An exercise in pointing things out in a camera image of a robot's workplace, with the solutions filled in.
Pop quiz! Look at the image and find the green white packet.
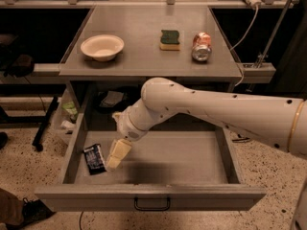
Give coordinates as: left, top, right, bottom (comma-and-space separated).
61, 102, 78, 122

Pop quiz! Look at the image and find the crushed orange soda can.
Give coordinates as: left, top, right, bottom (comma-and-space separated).
192, 32, 212, 62

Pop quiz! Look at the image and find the black tripod leg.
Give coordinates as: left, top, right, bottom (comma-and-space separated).
32, 97, 59, 151

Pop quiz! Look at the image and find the brown trouser leg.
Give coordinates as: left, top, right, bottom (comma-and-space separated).
0, 189, 24, 226

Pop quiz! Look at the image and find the metal stand pole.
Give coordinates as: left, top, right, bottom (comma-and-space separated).
252, 0, 299, 69

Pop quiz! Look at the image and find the white paper bowl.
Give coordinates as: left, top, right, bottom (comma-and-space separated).
81, 34, 125, 62

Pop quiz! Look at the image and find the black drawer handle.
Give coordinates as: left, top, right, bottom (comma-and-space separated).
134, 197, 171, 212

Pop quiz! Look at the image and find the white power cable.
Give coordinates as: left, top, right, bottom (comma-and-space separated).
228, 4, 259, 88

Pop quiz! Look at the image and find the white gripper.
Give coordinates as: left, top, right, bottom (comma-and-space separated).
106, 106, 148, 171

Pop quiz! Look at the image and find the open grey drawer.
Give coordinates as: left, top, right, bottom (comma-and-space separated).
35, 87, 266, 212

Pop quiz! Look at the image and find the dark bag on shelf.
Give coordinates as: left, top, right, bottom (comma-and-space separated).
4, 54, 35, 78

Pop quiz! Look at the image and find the green yellow sponge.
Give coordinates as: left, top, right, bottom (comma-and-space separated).
159, 30, 180, 51

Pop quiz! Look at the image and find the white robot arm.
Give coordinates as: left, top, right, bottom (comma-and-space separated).
107, 78, 307, 170

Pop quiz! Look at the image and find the black shoe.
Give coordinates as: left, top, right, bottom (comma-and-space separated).
5, 198, 55, 230

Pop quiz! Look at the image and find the black tray with papers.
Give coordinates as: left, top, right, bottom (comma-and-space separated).
93, 86, 140, 113

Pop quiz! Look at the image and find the grey counter cabinet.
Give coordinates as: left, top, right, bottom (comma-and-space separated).
58, 5, 243, 113

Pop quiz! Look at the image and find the dark blue rxbar wrapper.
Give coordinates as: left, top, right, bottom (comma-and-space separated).
83, 144, 106, 175

